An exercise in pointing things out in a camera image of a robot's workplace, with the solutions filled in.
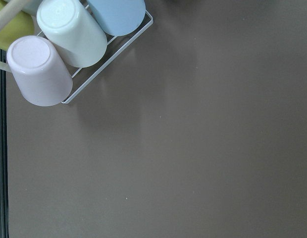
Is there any yellow plastic cup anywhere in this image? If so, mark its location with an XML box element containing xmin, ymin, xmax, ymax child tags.
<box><xmin>0</xmin><ymin>0</ymin><xmax>35</xmax><ymax>51</ymax></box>

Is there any pink plastic cup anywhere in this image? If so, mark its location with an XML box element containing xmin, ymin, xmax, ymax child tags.
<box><xmin>6</xmin><ymin>36</ymin><xmax>73</xmax><ymax>107</ymax></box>

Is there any white plastic cup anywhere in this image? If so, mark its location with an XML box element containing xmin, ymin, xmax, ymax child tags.
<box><xmin>37</xmin><ymin>0</ymin><xmax>107</xmax><ymax>68</ymax></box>

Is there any wooden rack handle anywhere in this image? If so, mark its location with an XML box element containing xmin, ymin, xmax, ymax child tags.
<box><xmin>0</xmin><ymin>0</ymin><xmax>29</xmax><ymax>31</ymax></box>

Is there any blue plastic cup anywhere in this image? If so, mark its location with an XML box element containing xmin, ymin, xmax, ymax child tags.
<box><xmin>88</xmin><ymin>0</ymin><xmax>146</xmax><ymax>36</ymax></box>

